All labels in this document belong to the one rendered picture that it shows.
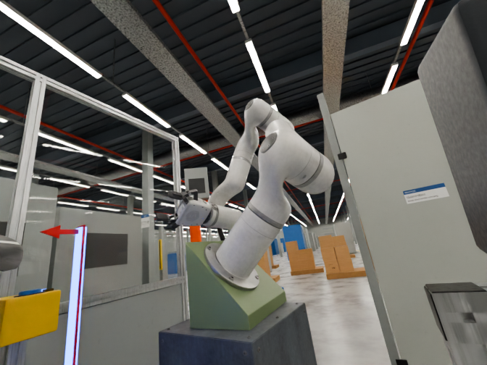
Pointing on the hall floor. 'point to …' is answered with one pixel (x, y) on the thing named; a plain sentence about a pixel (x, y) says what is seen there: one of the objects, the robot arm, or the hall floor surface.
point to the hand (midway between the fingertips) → (165, 206)
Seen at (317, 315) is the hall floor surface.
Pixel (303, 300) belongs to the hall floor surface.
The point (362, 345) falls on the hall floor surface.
